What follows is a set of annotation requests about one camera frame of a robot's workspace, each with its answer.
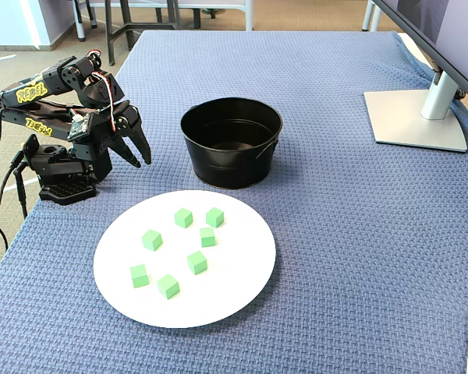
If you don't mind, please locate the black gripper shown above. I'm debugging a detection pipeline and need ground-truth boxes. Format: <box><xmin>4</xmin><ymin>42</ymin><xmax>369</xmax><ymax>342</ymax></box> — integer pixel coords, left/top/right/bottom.
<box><xmin>89</xmin><ymin>101</ymin><xmax>152</xmax><ymax>168</ymax></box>

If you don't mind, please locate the green cube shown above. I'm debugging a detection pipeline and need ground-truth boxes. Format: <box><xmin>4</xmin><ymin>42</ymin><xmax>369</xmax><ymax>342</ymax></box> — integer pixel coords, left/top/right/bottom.
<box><xmin>129</xmin><ymin>263</ymin><xmax>150</xmax><ymax>289</ymax></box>
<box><xmin>174</xmin><ymin>208</ymin><xmax>193</xmax><ymax>228</ymax></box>
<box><xmin>205</xmin><ymin>207</ymin><xmax>225</xmax><ymax>228</ymax></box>
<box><xmin>199</xmin><ymin>227</ymin><xmax>217</xmax><ymax>248</ymax></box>
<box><xmin>186</xmin><ymin>250</ymin><xmax>208</xmax><ymax>276</ymax></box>
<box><xmin>141</xmin><ymin>229</ymin><xmax>164</xmax><ymax>252</ymax></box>
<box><xmin>157</xmin><ymin>273</ymin><xmax>181</xmax><ymax>300</ymax></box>

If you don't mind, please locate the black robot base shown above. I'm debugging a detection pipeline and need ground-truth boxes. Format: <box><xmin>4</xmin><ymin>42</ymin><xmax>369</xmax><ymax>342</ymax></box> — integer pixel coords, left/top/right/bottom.
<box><xmin>21</xmin><ymin>134</ymin><xmax>114</xmax><ymax>206</ymax></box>

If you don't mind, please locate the white round plate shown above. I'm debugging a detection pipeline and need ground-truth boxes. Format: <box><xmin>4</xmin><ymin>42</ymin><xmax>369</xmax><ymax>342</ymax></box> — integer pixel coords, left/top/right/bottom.
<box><xmin>93</xmin><ymin>189</ymin><xmax>278</xmax><ymax>330</ymax></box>

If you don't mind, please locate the black metal bucket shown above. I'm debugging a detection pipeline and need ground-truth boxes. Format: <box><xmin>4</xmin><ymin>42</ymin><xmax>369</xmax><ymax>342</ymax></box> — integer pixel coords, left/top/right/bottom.
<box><xmin>179</xmin><ymin>97</ymin><xmax>284</xmax><ymax>191</ymax></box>

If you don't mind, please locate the white chair leg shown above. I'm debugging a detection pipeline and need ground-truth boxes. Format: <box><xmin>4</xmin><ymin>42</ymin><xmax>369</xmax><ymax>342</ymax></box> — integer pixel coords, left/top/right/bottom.
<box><xmin>73</xmin><ymin>0</ymin><xmax>87</xmax><ymax>42</ymax></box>

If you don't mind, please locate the white table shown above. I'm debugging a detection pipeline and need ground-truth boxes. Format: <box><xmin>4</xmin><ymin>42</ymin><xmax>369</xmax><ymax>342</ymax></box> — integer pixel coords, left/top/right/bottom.
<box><xmin>88</xmin><ymin>0</ymin><xmax>255</xmax><ymax>32</ymax></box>

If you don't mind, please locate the blue woven cloth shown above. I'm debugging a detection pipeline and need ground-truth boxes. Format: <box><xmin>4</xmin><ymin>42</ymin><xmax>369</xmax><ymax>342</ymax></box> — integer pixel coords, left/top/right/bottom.
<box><xmin>0</xmin><ymin>30</ymin><xmax>468</xmax><ymax>374</ymax></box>

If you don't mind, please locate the white desk leg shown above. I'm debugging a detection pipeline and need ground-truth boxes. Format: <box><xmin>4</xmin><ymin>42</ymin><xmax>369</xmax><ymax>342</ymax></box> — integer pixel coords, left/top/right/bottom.
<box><xmin>360</xmin><ymin>0</ymin><xmax>384</xmax><ymax>33</ymax></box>

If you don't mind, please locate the silver monitor stand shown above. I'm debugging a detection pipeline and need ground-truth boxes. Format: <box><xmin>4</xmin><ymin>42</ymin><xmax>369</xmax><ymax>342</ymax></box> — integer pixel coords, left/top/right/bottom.
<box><xmin>363</xmin><ymin>69</ymin><xmax>468</xmax><ymax>153</ymax></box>

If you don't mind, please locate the dark computer monitor screen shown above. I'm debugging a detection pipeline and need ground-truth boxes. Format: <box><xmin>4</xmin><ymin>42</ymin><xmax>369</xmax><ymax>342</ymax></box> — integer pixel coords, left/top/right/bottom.
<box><xmin>372</xmin><ymin>0</ymin><xmax>468</xmax><ymax>103</ymax></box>

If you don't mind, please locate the small wrist camera board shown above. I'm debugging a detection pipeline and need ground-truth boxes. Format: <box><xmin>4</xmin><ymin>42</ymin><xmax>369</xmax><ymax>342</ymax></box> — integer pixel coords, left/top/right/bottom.
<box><xmin>67</xmin><ymin>113</ymin><xmax>91</xmax><ymax>141</ymax></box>

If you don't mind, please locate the short black cable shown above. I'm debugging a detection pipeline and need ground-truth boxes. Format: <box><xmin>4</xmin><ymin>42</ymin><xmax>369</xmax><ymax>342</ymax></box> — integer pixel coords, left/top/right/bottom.
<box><xmin>13</xmin><ymin>171</ymin><xmax>29</xmax><ymax>219</ymax></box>

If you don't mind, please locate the black stool frame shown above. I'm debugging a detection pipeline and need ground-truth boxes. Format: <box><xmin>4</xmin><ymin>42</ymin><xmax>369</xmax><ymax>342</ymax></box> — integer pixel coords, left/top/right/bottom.
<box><xmin>104</xmin><ymin>0</ymin><xmax>183</xmax><ymax>66</ymax></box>

